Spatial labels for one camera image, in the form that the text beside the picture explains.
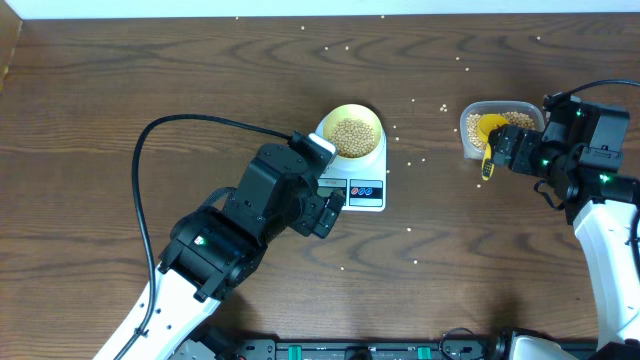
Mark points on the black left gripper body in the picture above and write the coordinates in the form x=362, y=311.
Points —
x=325, y=216

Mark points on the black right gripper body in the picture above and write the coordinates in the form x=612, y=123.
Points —
x=531, y=154

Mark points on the yellow measuring scoop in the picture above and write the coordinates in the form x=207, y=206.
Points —
x=487, y=130

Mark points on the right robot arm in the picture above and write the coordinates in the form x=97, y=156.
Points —
x=578, y=155

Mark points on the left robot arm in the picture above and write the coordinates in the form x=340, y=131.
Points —
x=211, y=251

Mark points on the white digital kitchen scale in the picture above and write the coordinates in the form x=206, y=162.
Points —
x=362, y=180

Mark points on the soybeans in yellow bowl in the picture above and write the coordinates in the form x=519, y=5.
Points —
x=353, y=138

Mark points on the pale yellow bowl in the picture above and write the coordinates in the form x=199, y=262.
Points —
x=351, y=111

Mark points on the pile of soybeans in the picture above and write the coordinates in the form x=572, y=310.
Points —
x=514, y=118

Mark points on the clear plastic container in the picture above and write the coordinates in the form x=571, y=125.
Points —
x=486, y=107

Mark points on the wooden panel at left edge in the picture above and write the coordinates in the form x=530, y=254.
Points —
x=10, y=29

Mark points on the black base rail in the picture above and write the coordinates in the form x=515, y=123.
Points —
x=213, y=343

